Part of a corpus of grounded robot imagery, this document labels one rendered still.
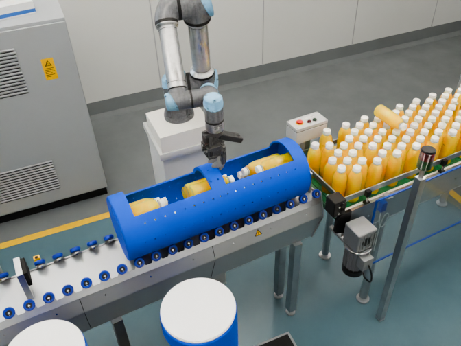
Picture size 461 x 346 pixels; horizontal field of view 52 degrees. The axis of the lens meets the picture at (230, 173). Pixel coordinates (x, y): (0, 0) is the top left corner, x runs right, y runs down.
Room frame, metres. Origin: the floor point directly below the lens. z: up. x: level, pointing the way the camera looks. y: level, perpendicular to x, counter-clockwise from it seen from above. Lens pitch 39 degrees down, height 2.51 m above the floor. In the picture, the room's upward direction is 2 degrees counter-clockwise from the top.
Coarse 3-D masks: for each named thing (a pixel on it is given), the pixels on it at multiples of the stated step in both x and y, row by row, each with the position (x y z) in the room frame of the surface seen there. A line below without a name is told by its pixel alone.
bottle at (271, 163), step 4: (288, 152) 1.77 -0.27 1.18; (276, 156) 1.75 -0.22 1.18; (280, 156) 1.74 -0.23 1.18; (284, 156) 1.74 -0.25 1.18; (288, 156) 1.74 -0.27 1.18; (268, 160) 1.71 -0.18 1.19; (272, 160) 1.71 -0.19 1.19; (276, 160) 1.71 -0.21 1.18; (280, 160) 1.71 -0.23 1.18; (284, 160) 1.72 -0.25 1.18; (288, 160) 1.72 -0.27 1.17; (292, 160) 1.73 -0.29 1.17; (264, 164) 1.69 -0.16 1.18; (268, 164) 1.69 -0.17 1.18; (272, 164) 1.69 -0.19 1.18; (276, 164) 1.69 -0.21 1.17; (280, 164) 1.70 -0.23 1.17; (264, 168) 1.68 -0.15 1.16; (268, 168) 1.68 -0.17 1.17
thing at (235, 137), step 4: (224, 132) 1.62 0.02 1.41; (228, 132) 1.64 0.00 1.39; (232, 132) 1.65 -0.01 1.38; (220, 136) 1.59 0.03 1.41; (224, 136) 1.60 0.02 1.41; (228, 136) 1.61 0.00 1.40; (232, 136) 1.61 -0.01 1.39; (236, 136) 1.63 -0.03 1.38; (240, 136) 1.64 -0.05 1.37; (224, 140) 1.60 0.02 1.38; (228, 140) 1.60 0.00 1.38; (232, 140) 1.61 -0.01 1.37; (236, 140) 1.62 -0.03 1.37; (240, 140) 1.63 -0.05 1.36
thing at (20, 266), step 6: (18, 258) 1.27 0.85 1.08; (24, 258) 1.28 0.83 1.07; (18, 264) 1.24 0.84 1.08; (24, 264) 1.24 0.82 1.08; (18, 270) 1.21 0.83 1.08; (24, 270) 1.21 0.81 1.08; (18, 276) 1.18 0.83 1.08; (24, 276) 1.20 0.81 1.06; (30, 276) 1.23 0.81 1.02; (24, 282) 1.19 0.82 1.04; (30, 282) 1.20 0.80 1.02; (24, 288) 1.18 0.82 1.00; (30, 288) 1.20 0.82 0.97; (30, 294) 1.19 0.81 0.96
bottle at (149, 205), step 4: (148, 200) 1.47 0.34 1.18; (152, 200) 1.47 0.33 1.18; (136, 204) 1.45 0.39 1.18; (140, 204) 1.45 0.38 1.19; (144, 204) 1.45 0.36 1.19; (148, 204) 1.45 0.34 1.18; (152, 204) 1.45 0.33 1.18; (156, 204) 1.46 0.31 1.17; (160, 204) 1.46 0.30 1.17; (132, 208) 1.42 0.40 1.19; (136, 208) 1.42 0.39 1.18; (140, 208) 1.43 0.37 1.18; (144, 208) 1.43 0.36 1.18; (148, 208) 1.43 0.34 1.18; (152, 208) 1.44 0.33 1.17; (156, 208) 1.44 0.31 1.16; (132, 212) 1.41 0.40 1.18; (136, 212) 1.41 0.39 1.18; (140, 212) 1.41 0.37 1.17; (144, 212) 1.42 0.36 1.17
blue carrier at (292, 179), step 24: (288, 144) 1.76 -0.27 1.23; (216, 168) 1.60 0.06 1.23; (240, 168) 1.80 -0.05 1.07; (288, 168) 1.64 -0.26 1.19; (120, 192) 1.49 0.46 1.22; (144, 192) 1.59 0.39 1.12; (168, 192) 1.64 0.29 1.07; (216, 192) 1.49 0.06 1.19; (240, 192) 1.52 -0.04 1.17; (264, 192) 1.55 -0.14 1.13; (288, 192) 1.60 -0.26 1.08; (120, 216) 1.35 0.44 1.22; (144, 216) 1.36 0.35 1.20; (168, 216) 1.38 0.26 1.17; (192, 216) 1.41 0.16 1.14; (216, 216) 1.44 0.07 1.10; (240, 216) 1.51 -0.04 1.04; (120, 240) 1.40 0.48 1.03; (144, 240) 1.31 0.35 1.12; (168, 240) 1.35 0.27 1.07
